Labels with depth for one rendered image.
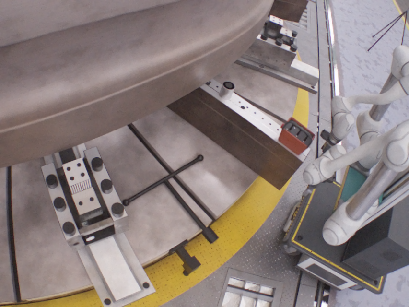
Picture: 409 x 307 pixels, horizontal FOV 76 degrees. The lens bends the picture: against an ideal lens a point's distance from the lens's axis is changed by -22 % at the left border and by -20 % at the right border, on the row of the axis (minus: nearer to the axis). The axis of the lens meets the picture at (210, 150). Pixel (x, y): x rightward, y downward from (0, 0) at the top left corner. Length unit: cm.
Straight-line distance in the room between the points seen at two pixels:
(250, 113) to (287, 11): 225
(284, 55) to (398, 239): 180
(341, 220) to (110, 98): 119
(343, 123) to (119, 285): 151
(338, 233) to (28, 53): 157
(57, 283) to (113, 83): 115
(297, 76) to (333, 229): 185
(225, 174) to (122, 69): 109
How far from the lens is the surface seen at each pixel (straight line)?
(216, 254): 228
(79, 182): 147
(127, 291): 168
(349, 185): 206
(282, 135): 194
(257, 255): 237
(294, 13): 410
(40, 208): 205
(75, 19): 108
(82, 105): 136
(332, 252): 229
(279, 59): 287
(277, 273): 240
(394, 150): 119
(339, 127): 189
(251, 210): 249
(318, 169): 155
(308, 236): 222
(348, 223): 155
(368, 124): 214
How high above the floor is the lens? 213
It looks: 53 degrees down
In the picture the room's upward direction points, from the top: 22 degrees clockwise
